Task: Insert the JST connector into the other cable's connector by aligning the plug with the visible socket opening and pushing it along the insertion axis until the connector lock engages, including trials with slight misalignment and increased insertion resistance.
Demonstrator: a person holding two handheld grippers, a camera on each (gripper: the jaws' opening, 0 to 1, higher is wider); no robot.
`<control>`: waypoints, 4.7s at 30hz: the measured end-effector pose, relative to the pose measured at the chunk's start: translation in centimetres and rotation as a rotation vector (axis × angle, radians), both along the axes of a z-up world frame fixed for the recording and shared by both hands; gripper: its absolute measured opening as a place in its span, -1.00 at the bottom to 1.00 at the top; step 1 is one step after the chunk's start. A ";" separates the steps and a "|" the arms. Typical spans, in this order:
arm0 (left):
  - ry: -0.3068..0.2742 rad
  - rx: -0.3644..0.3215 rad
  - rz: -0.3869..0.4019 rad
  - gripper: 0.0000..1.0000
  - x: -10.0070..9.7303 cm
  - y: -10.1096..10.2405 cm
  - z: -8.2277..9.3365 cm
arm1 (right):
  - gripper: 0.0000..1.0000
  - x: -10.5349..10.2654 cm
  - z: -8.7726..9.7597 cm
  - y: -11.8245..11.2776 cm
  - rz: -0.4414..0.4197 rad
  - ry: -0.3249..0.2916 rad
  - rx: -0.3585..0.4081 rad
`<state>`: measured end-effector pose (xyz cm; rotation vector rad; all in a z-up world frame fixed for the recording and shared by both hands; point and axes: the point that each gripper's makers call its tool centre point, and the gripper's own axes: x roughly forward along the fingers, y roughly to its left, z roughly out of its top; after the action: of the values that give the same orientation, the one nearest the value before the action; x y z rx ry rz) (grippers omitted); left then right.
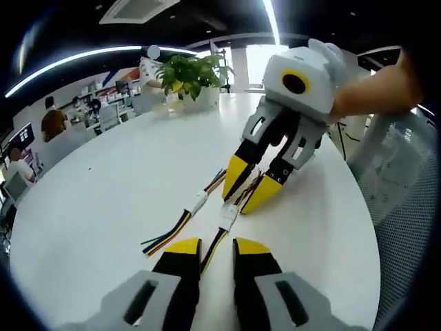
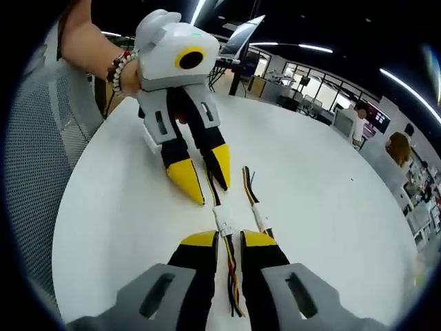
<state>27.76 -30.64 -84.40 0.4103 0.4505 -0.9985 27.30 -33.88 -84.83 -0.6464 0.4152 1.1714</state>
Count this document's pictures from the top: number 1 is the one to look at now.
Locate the ceiling light strip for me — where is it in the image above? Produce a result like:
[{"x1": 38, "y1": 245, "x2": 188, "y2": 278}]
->
[
  {"x1": 261, "y1": 0, "x2": 280, "y2": 46},
  {"x1": 5, "y1": 44, "x2": 197, "y2": 98}
]

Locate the grey office chair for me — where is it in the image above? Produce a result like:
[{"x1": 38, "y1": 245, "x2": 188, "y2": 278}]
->
[
  {"x1": 43, "y1": 126, "x2": 97, "y2": 166},
  {"x1": 3, "y1": 172, "x2": 28, "y2": 201},
  {"x1": 99, "y1": 105, "x2": 121, "y2": 132}
]

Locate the potted green plant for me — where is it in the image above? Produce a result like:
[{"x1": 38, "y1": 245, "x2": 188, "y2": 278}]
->
[{"x1": 154, "y1": 54, "x2": 237, "y2": 112}]

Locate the wall screen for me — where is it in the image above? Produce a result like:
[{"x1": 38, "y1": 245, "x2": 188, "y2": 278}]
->
[{"x1": 13, "y1": 122, "x2": 35, "y2": 144}]

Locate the multicoloured JST connector cable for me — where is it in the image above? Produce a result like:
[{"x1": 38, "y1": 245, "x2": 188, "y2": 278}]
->
[
  {"x1": 140, "y1": 168, "x2": 228, "y2": 258},
  {"x1": 200, "y1": 165, "x2": 266, "y2": 277}
]

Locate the black light stand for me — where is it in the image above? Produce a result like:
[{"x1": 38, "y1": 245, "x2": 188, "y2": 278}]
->
[{"x1": 209, "y1": 48, "x2": 235, "y2": 94}]

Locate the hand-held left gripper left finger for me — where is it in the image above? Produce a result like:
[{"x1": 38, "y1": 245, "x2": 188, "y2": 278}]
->
[{"x1": 63, "y1": 237, "x2": 203, "y2": 331}]

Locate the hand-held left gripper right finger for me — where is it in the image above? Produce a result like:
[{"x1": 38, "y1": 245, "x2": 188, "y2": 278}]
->
[{"x1": 231, "y1": 237, "x2": 371, "y2": 331}]

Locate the ceiling air vent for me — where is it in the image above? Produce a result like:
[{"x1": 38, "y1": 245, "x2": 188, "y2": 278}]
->
[{"x1": 99, "y1": 0, "x2": 180, "y2": 25}]

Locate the white mesh office chair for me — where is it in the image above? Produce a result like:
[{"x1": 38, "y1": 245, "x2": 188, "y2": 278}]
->
[{"x1": 346, "y1": 106, "x2": 438, "y2": 331}]

